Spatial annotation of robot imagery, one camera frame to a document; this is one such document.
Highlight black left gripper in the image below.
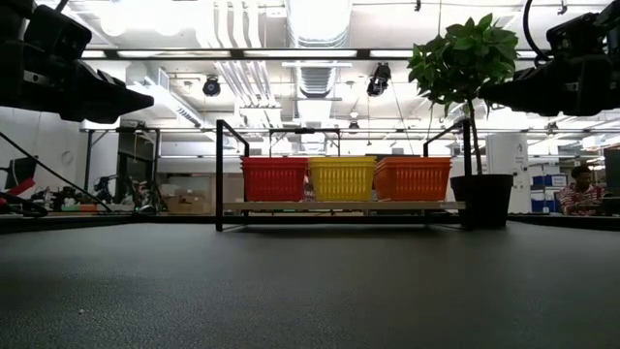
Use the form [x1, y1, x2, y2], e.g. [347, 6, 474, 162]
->
[0, 41, 155, 125]

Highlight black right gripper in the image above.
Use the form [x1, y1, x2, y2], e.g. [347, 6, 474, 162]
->
[479, 46, 620, 117]

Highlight red plastic basket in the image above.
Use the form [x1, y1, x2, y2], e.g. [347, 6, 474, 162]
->
[240, 161, 309, 169]
[240, 166, 309, 203]
[240, 156, 309, 164]

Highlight green leafy plant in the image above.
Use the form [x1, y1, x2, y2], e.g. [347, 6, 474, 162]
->
[406, 12, 519, 176]

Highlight black metal rack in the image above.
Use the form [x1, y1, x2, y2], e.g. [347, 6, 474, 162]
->
[84, 126, 162, 195]

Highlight white cylindrical unit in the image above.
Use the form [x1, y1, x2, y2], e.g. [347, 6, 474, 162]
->
[485, 131, 529, 214]

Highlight blue storage bins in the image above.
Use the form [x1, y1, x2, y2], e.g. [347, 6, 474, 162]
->
[530, 173, 569, 214]

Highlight black ceiling spotlight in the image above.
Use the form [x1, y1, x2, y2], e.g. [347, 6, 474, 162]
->
[201, 76, 222, 98]
[366, 61, 392, 98]

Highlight black computer monitor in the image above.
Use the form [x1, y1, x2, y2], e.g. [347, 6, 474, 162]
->
[3, 154, 40, 191]

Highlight person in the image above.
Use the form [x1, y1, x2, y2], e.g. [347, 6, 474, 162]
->
[556, 165, 606, 217]

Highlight black plant pot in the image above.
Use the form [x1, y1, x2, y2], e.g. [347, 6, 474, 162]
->
[449, 173, 514, 229]

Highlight brown cardboard box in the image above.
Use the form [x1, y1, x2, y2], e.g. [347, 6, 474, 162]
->
[164, 191, 214, 214]

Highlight black table mat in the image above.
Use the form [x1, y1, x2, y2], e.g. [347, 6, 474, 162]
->
[0, 220, 620, 349]

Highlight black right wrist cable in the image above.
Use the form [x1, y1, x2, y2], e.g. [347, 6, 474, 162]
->
[521, 0, 553, 64]

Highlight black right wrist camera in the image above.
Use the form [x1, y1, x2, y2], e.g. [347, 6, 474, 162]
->
[545, 12, 612, 55]

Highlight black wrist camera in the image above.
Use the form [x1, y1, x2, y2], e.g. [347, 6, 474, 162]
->
[22, 4, 93, 67]
[545, 12, 612, 55]

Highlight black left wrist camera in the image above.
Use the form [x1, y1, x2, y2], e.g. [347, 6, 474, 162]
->
[22, 4, 93, 67]

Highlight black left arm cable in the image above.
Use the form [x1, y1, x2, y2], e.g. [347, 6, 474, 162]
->
[0, 130, 116, 214]

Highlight wooden shelf with black frame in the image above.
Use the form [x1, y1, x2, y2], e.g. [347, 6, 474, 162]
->
[215, 118, 474, 233]

